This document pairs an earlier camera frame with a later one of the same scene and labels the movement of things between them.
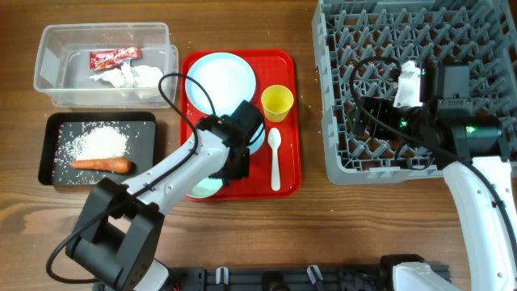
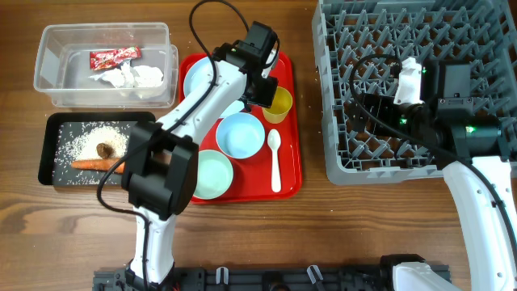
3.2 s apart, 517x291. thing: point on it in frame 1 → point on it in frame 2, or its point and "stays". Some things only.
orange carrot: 111,165 stays
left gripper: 241,170 → 266,98
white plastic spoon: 275,137 stays
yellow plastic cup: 276,101 stays
